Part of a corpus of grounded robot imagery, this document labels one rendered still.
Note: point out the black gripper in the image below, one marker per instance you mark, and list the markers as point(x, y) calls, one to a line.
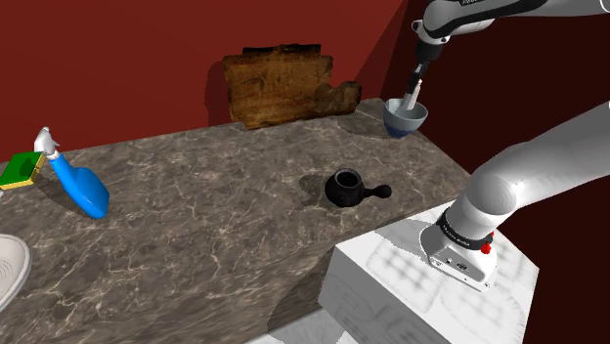
point(427, 51)

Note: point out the blue and grey bowl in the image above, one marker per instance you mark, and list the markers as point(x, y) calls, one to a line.
point(402, 123)

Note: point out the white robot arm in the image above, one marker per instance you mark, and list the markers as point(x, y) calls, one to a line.
point(538, 174)

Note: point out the brown wooden board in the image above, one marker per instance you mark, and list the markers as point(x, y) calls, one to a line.
point(276, 88)

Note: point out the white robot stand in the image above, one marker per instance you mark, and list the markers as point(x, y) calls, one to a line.
point(381, 286)

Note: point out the blue spray bottle white head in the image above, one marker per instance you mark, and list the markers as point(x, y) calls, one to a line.
point(83, 188)

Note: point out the green and yellow sponge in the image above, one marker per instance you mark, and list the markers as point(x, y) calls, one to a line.
point(20, 169)

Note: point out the white plate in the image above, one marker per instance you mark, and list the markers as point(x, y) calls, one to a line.
point(10, 266)

